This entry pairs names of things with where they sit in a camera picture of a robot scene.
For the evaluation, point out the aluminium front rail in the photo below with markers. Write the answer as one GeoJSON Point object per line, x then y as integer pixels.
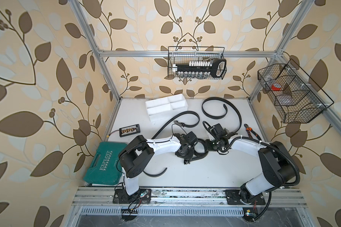
{"type": "Point", "coordinates": [103, 196]}

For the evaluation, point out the black belt front loop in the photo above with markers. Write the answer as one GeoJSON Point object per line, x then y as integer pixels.
{"type": "Point", "coordinates": [197, 152]}

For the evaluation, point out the black bit holder box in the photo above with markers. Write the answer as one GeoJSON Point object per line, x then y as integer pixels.
{"type": "Point", "coordinates": [129, 130]}

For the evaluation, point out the black belt back right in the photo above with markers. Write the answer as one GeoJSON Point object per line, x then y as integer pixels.
{"type": "Point", "coordinates": [226, 104]}

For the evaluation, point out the green plastic tool case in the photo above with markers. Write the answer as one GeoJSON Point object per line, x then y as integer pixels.
{"type": "Point", "coordinates": [105, 169]}

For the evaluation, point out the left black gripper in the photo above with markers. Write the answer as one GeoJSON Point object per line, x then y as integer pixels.
{"type": "Point", "coordinates": [189, 156]}

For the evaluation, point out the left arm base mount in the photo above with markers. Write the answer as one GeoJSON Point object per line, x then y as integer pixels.
{"type": "Point", "coordinates": [121, 196]}

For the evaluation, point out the white divided storage tray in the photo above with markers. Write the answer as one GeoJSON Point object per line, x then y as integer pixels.
{"type": "Point", "coordinates": [166, 107]}

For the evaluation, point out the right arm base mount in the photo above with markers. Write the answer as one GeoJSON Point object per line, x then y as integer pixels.
{"type": "Point", "coordinates": [236, 197]}

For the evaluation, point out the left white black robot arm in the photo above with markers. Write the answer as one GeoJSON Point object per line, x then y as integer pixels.
{"type": "Point", "coordinates": [137, 154]}

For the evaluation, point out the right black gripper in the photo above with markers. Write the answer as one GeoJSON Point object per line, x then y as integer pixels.
{"type": "Point", "coordinates": [207, 142]}

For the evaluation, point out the red item in basket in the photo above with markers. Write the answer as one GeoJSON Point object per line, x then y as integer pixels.
{"type": "Point", "coordinates": [276, 87]}

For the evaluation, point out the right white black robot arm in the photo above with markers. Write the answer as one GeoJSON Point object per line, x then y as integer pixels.
{"type": "Point", "coordinates": [277, 166]}

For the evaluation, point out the wire basket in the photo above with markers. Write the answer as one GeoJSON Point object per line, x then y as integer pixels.
{"type": "Point", "coordinates": [301, 98]}
{"type": "Point", "coordinates": [185, 54]}

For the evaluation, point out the back wire basket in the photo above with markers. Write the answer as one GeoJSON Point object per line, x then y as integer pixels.
{"type": "Point", "coordinates": [185, 54]}

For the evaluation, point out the right wire basket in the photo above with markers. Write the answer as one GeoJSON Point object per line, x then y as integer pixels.
{"type": "Point", "coordinates": [301, 98]}

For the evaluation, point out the black socket set rail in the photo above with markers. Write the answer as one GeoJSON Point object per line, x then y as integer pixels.
{"type": "Point", "coordinates": [214, 68]}

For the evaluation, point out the orange black pliers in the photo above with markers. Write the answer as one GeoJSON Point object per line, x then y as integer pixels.
{"type": "Point", "coordinates": [251, 133]}

